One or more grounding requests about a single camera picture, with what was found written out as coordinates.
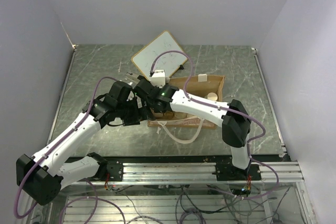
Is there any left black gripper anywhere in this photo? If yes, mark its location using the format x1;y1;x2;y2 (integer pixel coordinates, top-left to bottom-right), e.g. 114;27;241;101
116;95;155;126

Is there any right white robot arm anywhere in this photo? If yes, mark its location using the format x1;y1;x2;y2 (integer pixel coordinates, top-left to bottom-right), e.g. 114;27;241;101
134;79;251;180

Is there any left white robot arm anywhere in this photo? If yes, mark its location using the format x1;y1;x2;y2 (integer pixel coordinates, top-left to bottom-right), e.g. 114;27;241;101
16;80;151;206

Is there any black and silver stapler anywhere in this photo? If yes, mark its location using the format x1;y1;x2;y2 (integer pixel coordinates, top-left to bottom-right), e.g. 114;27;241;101
126;72;146;83

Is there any clear yellow liquid bottle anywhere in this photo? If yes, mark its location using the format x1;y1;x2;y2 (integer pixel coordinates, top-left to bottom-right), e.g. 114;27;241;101
163;111;174;120

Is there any small yellow-framed whiteboard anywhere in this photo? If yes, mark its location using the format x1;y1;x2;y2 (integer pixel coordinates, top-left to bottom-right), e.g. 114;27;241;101
131;30;187;79

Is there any cream bottle white cap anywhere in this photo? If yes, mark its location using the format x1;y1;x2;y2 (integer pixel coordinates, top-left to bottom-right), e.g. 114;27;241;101
174;112;187;120

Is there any pale green capped bottle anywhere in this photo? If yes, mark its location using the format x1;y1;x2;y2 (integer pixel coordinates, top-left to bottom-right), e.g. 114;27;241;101
205;92;218;101

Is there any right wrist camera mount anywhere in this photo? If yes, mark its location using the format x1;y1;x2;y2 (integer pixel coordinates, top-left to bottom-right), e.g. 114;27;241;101
150;70;170;88

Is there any aluminium mounting rail frame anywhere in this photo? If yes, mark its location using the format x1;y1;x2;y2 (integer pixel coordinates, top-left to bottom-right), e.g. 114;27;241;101
15;155;316;224

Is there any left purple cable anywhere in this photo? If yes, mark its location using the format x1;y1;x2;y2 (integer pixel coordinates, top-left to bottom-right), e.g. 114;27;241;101
13;76;137;224

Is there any purple cable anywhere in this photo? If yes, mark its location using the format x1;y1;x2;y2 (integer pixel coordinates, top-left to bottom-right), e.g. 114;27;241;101
13;76;137;224
149;50;283;201

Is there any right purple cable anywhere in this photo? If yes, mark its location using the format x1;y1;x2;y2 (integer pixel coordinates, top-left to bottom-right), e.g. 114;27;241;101
149;50;283;201

